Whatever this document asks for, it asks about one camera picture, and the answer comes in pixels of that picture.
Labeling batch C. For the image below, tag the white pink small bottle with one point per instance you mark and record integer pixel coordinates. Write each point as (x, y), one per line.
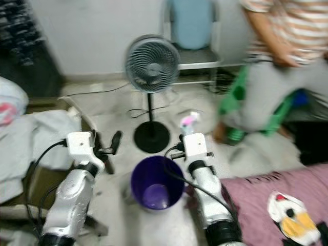
(188, 122)

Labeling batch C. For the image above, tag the beige laundry basket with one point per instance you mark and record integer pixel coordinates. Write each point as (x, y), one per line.
(51, 184)

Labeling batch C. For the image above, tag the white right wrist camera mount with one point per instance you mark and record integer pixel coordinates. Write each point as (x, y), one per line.
(197, 146)

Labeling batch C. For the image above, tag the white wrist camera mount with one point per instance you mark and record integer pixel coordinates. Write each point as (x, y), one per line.
(197, 146)
(81, 146)

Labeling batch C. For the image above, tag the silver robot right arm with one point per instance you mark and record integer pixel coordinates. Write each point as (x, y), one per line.
(207, 200)

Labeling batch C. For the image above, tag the purple cartoon print blanket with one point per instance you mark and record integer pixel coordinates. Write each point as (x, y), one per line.
(277, 184)

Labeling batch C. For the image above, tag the purple plastic bin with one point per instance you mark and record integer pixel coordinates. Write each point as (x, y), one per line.
(156, 184)

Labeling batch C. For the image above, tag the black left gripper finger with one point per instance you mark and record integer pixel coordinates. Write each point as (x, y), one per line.
(97, 138)
(117, 139)

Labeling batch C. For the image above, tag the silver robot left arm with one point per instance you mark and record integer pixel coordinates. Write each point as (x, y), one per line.
(72, 202)

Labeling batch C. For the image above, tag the green plastic stool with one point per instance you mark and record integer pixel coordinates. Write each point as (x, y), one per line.
(236, 97)

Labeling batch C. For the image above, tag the white bag with red print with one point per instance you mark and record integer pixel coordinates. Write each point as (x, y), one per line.
(10, 102)

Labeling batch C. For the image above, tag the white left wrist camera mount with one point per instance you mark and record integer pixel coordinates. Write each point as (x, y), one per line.
(81, 146)

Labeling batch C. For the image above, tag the grey standing fan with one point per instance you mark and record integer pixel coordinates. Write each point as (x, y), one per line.
(152, 64)

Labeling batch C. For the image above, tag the white laundry cloth pile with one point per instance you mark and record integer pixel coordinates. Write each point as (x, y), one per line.
(46, 138)

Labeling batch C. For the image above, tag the metal chair with blue back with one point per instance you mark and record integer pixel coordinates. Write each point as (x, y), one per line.
(192, 25)

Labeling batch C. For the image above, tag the person in striped shirt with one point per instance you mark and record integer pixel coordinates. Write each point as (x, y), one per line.
(271, 92)

